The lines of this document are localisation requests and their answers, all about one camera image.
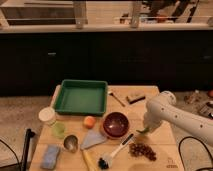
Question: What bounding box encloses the green pepper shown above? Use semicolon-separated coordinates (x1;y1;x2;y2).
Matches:
136;127;150;134

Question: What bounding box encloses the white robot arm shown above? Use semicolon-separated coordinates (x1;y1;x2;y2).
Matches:
143;91;213;146

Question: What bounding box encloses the metal cup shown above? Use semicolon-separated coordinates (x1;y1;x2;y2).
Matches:
63;135;78;153

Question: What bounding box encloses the green plastic tray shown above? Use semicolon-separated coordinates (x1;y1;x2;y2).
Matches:
54;79;108;117

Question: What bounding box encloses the dark red bowl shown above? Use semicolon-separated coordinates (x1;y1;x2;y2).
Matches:
102;112;129;139

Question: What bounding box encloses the orange fruit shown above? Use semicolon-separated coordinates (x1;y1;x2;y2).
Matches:
83;116;96;129

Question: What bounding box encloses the grey cloth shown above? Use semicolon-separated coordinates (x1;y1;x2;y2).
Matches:
80;130;107;150

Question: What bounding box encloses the brown grape bunch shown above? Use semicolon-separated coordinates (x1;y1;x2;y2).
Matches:
129;143;157;161

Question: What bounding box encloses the yellow banana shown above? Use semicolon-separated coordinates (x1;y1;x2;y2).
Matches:
82;150;98;171

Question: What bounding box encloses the white dish brush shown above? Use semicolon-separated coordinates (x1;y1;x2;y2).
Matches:
98;134;134;170

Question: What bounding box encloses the blue sponge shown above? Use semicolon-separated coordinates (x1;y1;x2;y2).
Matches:
40;145;60;170

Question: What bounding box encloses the black cable right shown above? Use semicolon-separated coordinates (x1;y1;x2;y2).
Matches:
177;136;213;171

